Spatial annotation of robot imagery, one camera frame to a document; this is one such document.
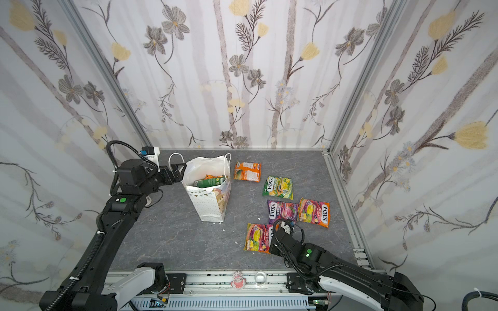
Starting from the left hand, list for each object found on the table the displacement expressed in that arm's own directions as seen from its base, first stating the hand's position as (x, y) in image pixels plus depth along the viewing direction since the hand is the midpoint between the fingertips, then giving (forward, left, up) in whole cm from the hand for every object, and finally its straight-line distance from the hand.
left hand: (173, 160), depth 73 cm
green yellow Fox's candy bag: (+5, -46, -28) cm, 54 cm away
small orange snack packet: (+16, -29, -29) cm, 44 cm away
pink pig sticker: (-38, -25, -27) cm, 53 cm away
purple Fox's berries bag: (-9, -44, -27) cm, 52 cm away
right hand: (-23, -35, -26) cm, 50 cm away
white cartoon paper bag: (-11, -13, -14) cm, 22 cm away
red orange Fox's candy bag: (-10, -60, -27) cm, 67 cm away
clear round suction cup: (-37, -33, -31) cm, 58 cm away
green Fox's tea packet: (0, -11, -16) cm, 19 cm away
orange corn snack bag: (+6, -10, -20) cm, 23 cm away
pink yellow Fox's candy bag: (-21, -33, -28) cm, 49 cm away
